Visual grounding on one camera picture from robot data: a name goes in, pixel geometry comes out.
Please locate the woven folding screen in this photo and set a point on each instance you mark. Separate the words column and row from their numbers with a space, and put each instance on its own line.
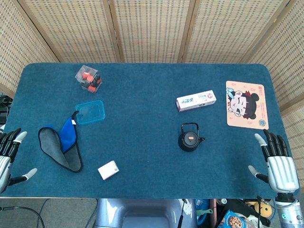
column 152, row 31

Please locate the clear box with orange parts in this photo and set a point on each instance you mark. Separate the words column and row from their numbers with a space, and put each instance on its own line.
column 88, row 79

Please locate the black teapot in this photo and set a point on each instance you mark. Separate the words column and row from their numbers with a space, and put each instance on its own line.
column 189, row 140

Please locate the blue and grey cloth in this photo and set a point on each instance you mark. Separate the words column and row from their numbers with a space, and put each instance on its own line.
column 62, row 145

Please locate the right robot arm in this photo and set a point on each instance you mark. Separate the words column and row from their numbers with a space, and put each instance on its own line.
column 288, row 209

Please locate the small pink white box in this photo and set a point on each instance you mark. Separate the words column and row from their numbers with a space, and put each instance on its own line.
column 108, row 169

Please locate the black teapot lid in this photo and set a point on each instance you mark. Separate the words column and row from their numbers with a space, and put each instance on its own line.
column 190, row 138

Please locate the teal plastic container lid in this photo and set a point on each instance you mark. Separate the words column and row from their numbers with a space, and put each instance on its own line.
column 90, row 112

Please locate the blue cookie box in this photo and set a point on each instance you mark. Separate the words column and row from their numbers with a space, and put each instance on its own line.
column 234, row 219

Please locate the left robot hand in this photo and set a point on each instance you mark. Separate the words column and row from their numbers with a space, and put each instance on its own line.
column 4, row 164

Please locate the blue table mat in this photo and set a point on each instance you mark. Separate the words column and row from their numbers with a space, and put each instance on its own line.
column 147, row 152

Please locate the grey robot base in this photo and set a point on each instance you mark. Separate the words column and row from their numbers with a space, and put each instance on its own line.
column 145, row 213

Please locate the yellow plush toy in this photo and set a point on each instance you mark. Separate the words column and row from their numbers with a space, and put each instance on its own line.
column 262, row 209

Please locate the cartoon girl mouse pad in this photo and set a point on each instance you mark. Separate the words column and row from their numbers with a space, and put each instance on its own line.
column 247, row 105

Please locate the white toothpaste box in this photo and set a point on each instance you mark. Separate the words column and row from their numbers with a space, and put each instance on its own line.
column 196, row 100

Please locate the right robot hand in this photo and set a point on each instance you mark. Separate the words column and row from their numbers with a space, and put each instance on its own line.
column 280, row 166

